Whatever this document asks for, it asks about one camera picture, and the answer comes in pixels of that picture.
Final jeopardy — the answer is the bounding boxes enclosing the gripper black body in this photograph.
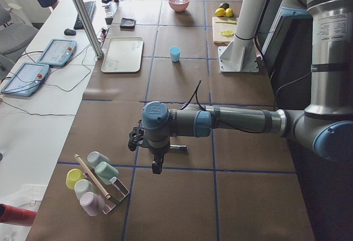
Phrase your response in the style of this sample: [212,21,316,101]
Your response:
[149,144,169,164]

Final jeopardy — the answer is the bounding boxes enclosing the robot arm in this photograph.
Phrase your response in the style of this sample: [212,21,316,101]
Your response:
[129,0,352,174]

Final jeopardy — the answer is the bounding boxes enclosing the mint green cup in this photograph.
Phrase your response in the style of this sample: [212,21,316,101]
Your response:
[94,161,119,185]

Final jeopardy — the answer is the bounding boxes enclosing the grey cup on rack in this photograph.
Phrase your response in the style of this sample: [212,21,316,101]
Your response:
[87,151,110,168]

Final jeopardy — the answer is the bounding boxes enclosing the light blue cup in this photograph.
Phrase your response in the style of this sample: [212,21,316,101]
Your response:
[169,46,181,62]

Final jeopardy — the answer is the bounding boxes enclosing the lilac cup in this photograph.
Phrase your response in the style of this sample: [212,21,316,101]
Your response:
[79,191,105,216]

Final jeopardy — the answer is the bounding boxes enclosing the white cup on rack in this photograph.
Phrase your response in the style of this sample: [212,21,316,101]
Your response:
[74,179,96,200]

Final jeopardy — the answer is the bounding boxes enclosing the yellow cup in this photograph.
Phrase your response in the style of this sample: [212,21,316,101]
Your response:
[66,168,85,190]

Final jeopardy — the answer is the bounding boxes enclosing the steel muddler black tip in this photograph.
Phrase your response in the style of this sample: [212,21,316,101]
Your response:
[169,144,188,151]

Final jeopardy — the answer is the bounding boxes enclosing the pink bowl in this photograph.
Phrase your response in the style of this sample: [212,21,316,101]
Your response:
[168,0,190,12]

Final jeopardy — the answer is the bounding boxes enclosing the folded grey cloth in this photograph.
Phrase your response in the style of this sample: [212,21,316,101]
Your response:
[119,17,136,30]

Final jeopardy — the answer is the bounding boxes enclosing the yellow lemon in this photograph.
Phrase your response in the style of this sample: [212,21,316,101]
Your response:
[224,8,233,18]
[215,8,226,17]

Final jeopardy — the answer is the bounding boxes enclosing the green avocado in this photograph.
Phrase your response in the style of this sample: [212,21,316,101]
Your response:
[219,2,229,10]

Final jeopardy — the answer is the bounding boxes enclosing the wooden cutting board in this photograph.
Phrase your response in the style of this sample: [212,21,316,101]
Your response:
[212,17,238,44]

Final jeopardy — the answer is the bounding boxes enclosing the yellow plastic knife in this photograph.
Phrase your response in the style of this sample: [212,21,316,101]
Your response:
[215,20,237,25]

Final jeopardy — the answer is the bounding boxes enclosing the lemon slices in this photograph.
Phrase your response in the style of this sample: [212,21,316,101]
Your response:
[220,30,234,38]

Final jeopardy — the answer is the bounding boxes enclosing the black keyboard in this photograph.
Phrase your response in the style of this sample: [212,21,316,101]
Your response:
[73,1,97,30]

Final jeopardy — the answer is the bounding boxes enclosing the cream bear tray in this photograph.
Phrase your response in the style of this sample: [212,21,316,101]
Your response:
[101,37,143,73]

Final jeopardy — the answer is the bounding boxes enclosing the black computer mouse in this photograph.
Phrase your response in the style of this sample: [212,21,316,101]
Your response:
[63,28,76,36]

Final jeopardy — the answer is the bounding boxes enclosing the blue teach pendant far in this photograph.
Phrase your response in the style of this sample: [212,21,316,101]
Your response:
[37,39,77,67]

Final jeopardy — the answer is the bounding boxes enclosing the blue teach pendant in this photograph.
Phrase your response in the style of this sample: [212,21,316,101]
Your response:
[37,39,77,67]
[1,63,50,97]

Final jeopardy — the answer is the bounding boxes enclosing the blue teach pendant near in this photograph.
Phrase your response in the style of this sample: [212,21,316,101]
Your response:
[1,63,50,97]

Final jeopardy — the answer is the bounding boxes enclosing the red bottle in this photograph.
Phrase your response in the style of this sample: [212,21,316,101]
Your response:
[1,203,37,227]

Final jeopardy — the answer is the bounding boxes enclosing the grey office chair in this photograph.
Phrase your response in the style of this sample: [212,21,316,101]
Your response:
[1,6,39,72]

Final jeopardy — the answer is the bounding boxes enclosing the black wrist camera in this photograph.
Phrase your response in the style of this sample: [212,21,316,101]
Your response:
[127,126,144,152]

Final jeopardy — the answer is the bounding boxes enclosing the white wire cup rack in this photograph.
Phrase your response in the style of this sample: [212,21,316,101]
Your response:
[83,169,130,215]

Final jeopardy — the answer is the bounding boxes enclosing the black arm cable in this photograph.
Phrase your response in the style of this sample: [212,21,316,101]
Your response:
[180,79,312,134]

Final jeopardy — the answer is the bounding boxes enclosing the aluminium frame post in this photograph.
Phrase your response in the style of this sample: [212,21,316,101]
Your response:
[73,0,104,59]

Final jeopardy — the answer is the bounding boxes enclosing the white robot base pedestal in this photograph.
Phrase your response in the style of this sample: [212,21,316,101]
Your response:
[218,0,267,73]

